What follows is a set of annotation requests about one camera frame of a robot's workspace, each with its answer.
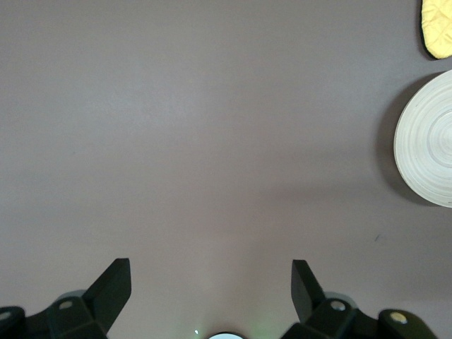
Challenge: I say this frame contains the yellow quilted oven mitt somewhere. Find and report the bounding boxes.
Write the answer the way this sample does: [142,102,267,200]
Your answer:
[420,0,452,60]

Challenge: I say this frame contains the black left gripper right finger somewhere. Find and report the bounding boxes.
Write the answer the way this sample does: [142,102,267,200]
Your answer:
[281,259,438,339]

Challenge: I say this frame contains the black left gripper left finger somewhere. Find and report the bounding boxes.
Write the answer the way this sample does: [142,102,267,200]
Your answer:
[0,258,133,339]

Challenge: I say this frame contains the round wooden plate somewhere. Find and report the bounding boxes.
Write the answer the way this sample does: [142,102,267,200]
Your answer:
[393,69,452,208]

